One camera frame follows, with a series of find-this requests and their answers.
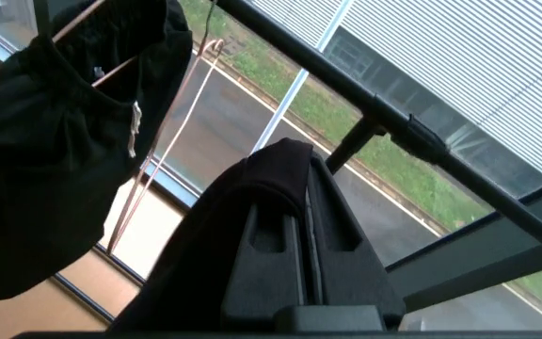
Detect window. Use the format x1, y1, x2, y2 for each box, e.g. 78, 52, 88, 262
0, 0, 542, 331

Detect pink clothes hanger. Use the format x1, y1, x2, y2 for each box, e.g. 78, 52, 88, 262
104, 0, 226, 256
51, 0, 136, 89

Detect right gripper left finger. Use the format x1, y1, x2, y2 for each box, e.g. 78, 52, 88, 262
220, 202, 309, 331

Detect black shorts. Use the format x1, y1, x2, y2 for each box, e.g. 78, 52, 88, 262
0, 0, 194, 302

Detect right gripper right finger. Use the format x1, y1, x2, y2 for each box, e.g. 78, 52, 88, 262
305, 152, 407, 331

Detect black clothes rack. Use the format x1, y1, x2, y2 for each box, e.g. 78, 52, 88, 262
49, 0, 542, 325

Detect black garment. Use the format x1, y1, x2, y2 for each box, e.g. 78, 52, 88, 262
108, 137, 315, 331

